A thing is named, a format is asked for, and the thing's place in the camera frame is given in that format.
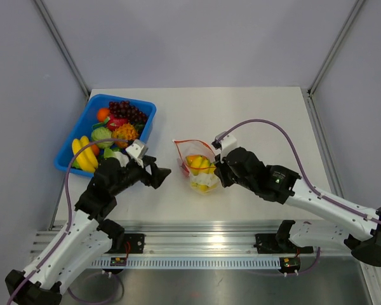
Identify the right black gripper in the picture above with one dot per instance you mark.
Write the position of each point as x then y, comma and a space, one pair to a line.
221, 166

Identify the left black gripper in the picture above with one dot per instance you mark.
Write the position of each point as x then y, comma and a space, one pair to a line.
157, 175

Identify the red bell pepper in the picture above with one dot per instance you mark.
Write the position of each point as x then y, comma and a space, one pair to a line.
184, 169

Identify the clear zip top bag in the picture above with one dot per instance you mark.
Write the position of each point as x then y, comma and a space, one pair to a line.
193, 147

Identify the large yellow banana bunch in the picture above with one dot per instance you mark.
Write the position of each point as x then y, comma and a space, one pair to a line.
202, 173

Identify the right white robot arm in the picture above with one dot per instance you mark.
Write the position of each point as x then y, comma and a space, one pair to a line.
353, 228

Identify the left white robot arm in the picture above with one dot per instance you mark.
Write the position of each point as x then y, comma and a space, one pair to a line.
87, 234

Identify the orange spiky fruit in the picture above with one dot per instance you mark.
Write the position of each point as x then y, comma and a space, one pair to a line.
126, 132

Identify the green white cabbage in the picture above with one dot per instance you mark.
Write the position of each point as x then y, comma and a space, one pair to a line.
122, 158

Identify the pink dragon fruit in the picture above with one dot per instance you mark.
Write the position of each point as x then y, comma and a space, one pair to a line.
112, 123

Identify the green lettuce head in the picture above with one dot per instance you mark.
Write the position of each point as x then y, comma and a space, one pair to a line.
100, 134

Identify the small yellow banana bunch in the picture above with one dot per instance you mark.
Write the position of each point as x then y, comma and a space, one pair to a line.
87, 159

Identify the purple grape bunch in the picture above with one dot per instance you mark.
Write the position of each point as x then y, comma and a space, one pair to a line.
124, 109

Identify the round orange fruit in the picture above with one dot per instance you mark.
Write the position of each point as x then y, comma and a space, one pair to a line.
103, 114

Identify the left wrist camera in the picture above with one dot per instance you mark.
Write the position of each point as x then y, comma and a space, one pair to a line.
136, 151

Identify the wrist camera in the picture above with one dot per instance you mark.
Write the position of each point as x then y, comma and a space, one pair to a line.
136, 151
225, 143

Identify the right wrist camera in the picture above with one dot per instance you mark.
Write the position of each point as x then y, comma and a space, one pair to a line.
225, 143

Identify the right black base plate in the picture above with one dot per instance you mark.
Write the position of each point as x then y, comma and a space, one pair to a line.
269, 243

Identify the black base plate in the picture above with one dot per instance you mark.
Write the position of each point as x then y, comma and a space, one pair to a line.
131, 243
269, 243

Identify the aluminium mounting rail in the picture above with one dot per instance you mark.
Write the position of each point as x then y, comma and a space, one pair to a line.
221, 238

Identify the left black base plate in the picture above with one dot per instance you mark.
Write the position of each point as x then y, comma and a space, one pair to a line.
131, 243

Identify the white slotted cable duct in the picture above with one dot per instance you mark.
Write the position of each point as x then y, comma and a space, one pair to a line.
233, 263

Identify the right aluminium frame post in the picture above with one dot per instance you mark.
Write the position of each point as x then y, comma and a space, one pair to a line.
336, 45

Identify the aluminium frame post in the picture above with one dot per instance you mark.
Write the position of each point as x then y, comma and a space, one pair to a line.
336, 45
56, 35

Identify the left aluminium frame post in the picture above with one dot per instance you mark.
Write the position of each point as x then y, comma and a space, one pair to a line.
56, 35

